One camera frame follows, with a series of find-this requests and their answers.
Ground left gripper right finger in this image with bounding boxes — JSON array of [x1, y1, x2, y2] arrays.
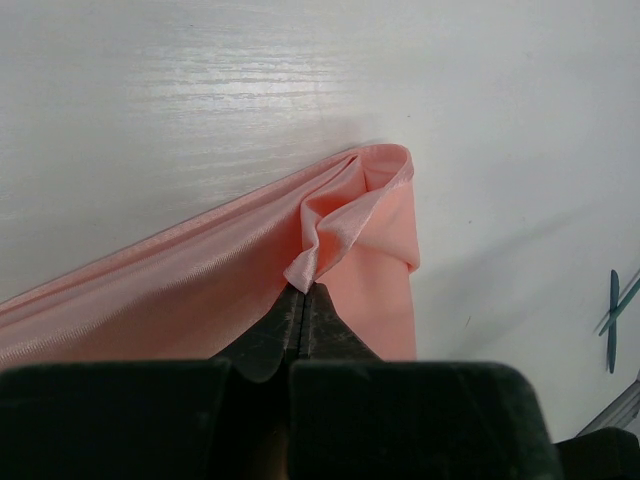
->
[[288, 284, 563, 479]]

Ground aluminium front rail frame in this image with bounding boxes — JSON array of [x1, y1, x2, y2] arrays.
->
[[577, 376, 639, 437]]

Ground pink satin napkin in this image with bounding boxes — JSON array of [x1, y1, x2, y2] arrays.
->
[[1, 144, 420, 368]]

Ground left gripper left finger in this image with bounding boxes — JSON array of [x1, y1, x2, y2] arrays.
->
[[1, 287, 304, 479]]

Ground teal plastic spoon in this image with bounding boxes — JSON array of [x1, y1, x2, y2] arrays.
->
[[607, 270, 620, 374]]

